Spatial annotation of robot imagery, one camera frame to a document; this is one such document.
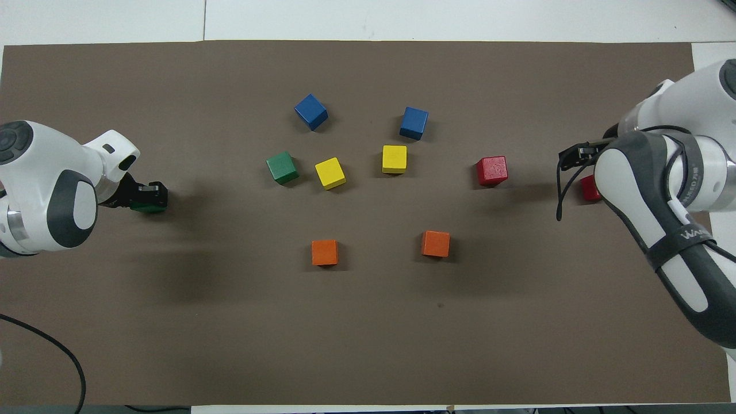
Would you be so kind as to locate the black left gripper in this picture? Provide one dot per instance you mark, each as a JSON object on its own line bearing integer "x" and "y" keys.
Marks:
{"x": 131, "y": 192}

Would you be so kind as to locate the orange wooden cube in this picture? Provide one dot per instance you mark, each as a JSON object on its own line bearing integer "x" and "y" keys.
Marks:
{"x": 435, "y": 243}
{"x": 325, "y": 252}

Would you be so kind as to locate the blue wooden cube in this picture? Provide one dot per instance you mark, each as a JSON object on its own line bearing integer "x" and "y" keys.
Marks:
{"x": 311, "y": 111}
{"x": 414, "y": 122}

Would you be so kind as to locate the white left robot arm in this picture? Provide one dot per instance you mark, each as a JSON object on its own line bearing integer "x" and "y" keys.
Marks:
{"x": 34, "y": 190}

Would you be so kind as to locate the red wooden cube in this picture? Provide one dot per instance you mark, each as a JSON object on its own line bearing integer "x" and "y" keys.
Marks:
{"x": 589, "y": 188}
{"x": 491, "y": 170}

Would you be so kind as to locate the green wooden cube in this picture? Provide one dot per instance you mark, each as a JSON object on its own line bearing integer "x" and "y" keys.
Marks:
{"x": 282, "y": 167}
{"x": 150, "y": 207}

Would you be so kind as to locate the brown paper mat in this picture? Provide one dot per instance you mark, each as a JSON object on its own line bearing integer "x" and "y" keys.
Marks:
{"x": 368, "y": 333}

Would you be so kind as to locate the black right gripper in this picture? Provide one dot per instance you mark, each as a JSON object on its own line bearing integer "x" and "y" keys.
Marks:
{"x": 613, "y": 133}

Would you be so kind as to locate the yellow wooden cube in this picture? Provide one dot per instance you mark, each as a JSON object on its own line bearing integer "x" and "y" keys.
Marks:
{"x": 330, "y": 172}
{"x": 394, "y": 158}

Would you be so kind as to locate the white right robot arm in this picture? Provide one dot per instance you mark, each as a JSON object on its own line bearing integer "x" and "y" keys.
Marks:
{"x": 632, "y": 172}

